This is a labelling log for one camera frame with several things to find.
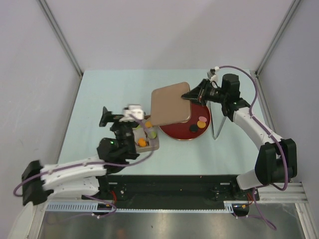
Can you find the orange fish-shaped cookie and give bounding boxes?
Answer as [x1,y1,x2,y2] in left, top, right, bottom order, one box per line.
[138,138,147,147]

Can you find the metal serving tongs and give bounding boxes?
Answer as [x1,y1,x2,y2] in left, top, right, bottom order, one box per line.
[209,102,227,140]

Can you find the orange biscuit cookie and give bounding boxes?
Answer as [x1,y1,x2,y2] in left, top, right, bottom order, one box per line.
[145,121,153,128]
[197,120,206,129]

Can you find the gold tin lid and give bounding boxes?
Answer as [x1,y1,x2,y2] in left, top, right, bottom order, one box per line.
[151,82,191,126]

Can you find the green sandwich cookie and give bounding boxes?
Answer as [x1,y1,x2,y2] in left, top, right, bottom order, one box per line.
[149,131,157,139]

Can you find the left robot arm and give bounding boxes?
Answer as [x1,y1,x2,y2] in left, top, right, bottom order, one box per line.
[21,105,145,205]

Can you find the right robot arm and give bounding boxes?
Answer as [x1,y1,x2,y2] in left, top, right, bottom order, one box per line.
[181,73,298,191]

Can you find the gold cookie tin box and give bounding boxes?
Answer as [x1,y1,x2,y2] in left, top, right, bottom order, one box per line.
[135,119,160,153]

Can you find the white paper cookie cups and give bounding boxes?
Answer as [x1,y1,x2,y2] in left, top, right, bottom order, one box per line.
[133,126,156,146]

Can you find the pink sandwich cookie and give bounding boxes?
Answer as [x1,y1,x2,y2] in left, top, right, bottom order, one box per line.
[198,116,207,122]

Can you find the black sandwich cookie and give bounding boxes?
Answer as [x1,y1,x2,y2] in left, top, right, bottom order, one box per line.
[189,124,198,133]

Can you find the red round tray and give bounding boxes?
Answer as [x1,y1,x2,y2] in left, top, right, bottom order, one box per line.
[159,103,211,140]

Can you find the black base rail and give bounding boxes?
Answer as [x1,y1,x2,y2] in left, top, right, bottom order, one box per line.
[93,174,259,211]

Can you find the white cable duct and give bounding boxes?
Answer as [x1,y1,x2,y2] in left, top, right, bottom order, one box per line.
[46,201,235,213]

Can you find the aluminium frame right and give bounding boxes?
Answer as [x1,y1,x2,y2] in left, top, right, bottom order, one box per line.
[250,71,319,239]

